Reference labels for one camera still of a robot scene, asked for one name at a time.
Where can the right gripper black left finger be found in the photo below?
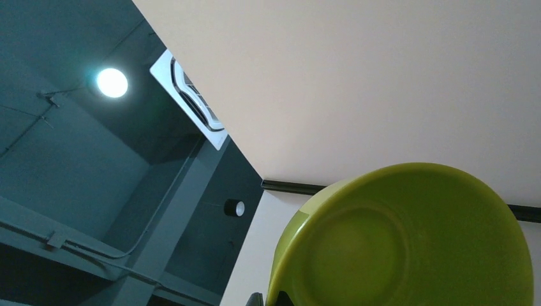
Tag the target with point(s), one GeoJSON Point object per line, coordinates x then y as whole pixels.
{"type": "Point", "coordinates": [255, 299]}

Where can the ceiling air conditioner vent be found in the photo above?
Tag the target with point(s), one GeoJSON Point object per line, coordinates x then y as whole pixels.
{"type": "Point", "coordinates": [171, 76]}

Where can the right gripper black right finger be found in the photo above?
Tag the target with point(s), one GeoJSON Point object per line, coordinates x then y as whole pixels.
{"type": "Point", "coordinates": [283, 299]}

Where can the yellow-green bowl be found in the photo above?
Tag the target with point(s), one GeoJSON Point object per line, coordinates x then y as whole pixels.
{"type": "Point", "coordinates": [408, 234]}

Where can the small black ceiling spotlight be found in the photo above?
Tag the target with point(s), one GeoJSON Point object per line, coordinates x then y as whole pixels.
{"type": "Point", "coordinates": [234, 208]}

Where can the round ceiling lamp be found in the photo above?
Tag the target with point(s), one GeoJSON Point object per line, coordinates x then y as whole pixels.
{"type": "Point", "coordinates": [108, 82]}

